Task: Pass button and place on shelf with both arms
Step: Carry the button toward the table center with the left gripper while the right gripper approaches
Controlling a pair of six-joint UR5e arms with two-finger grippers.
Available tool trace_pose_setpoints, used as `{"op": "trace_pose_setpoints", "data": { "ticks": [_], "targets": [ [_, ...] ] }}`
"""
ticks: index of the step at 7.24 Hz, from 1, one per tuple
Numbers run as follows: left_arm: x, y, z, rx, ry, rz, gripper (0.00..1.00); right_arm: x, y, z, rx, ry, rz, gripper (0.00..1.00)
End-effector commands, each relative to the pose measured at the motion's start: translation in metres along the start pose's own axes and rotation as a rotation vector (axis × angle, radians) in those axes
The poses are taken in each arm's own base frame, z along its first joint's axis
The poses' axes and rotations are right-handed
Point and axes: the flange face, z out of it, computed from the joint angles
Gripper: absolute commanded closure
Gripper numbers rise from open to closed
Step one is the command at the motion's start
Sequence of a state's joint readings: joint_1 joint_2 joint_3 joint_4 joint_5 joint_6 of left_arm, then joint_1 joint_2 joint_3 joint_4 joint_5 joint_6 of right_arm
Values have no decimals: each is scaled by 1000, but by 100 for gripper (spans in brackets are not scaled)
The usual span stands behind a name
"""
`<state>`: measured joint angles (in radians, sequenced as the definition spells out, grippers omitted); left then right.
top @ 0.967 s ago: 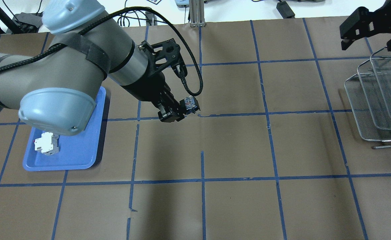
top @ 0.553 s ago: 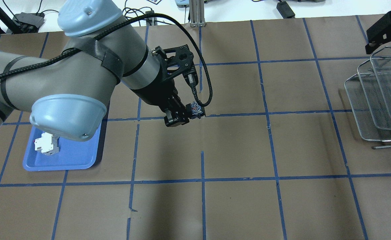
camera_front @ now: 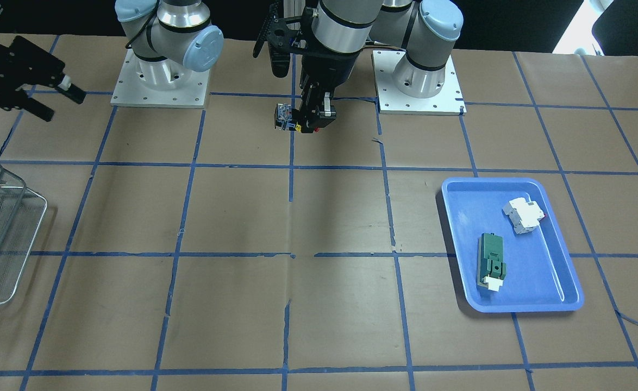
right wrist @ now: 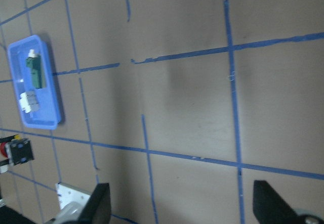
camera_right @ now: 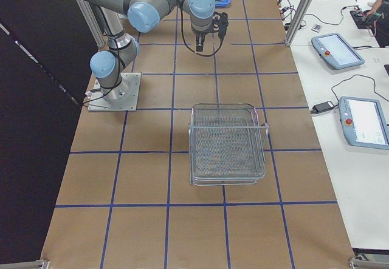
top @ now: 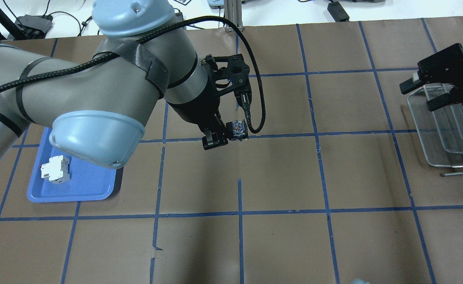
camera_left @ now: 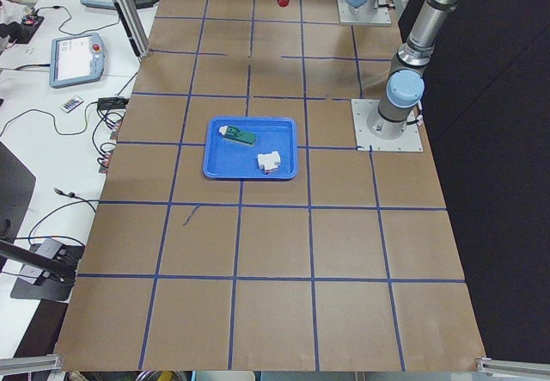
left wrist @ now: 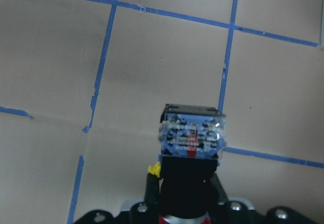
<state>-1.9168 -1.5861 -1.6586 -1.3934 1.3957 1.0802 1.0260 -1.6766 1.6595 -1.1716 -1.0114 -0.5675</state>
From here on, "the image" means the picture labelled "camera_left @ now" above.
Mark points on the green relay module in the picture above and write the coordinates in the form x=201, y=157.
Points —
x=236, y=134

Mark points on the white circuit breaker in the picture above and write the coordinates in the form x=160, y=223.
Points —
x=269, y=162

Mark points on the blue plastic tray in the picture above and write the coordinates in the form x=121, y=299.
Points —
x=228, y=160

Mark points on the black power adapter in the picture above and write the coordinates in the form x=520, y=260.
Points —
x=112, y=103

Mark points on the near teach pendant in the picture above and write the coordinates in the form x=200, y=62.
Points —
x=76, y=60

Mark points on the small remote control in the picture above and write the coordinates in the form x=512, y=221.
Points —
x=72, y=104

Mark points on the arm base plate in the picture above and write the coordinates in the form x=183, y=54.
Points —
x=374, y=13
x=374, y=133

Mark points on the aluminium frame post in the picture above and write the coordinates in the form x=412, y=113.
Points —
x=134, y=30

